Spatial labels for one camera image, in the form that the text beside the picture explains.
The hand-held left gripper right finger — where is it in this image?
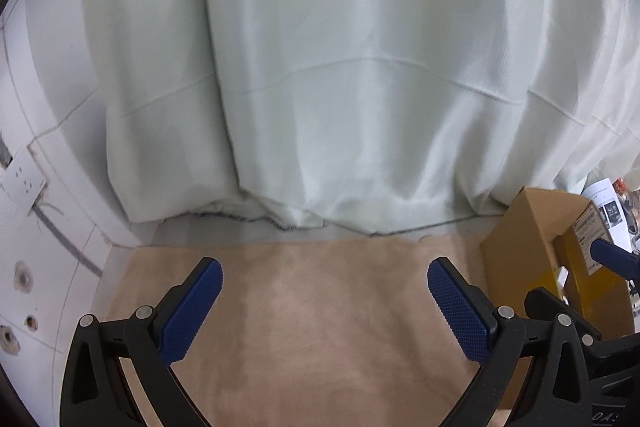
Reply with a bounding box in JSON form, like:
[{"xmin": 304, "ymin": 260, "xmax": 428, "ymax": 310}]
[{"xmin": 426, "ymin": 257, "xmax": 594, "ymax": 427}]

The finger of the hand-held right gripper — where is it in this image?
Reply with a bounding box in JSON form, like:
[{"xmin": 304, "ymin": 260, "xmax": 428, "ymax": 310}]
[
  {"xmin": 524, "ymin": 287, "xmax": 603, "ymax": 349},
  {"xmin": 590, "ymin": 238, "xmax": 640, "ymax": 288}
]

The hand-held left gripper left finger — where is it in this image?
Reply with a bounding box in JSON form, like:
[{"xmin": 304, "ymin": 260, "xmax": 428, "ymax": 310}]
[{"xmin": 59, "ymin": 257, "xmax": 224, "ymax": 427}]

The cardboard box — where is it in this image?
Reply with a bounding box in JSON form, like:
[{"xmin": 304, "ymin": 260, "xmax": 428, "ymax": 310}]
[{"xmin": 480, "ymin": 187, "xmax": 637, "ymax": 410}]

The white printed paper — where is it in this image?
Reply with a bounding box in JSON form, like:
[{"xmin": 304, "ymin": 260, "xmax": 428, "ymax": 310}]
[{"xmin": 582, "ymin": 177, "xmax": 634, "ymax": 253}]

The white curtain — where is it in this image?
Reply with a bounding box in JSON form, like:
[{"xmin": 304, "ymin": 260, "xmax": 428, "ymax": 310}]
[{"xmin": 80, "ymin": 0, "xmax": 640, "ymax": 236}]

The white wall socket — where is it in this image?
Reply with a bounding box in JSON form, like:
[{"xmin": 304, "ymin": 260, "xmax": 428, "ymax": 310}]
[{"xmin": 0, "ymin": 151, "xmax": 49, "ymax": 219}]

